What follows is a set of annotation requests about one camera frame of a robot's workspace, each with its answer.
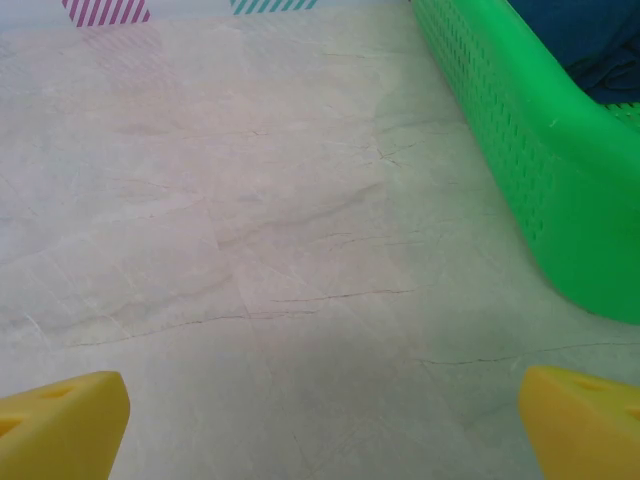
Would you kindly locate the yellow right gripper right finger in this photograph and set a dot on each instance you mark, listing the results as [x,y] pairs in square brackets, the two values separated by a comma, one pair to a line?
[585,435]

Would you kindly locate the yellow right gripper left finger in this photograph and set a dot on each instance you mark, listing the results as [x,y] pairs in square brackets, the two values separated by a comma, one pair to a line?
[60,430]

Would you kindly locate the green plastic basket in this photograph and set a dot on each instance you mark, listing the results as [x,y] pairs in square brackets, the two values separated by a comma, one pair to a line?
[560,150]

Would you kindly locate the navy blue printed t-shirt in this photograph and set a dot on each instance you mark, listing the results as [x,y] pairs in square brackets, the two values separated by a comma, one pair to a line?
[590,35]

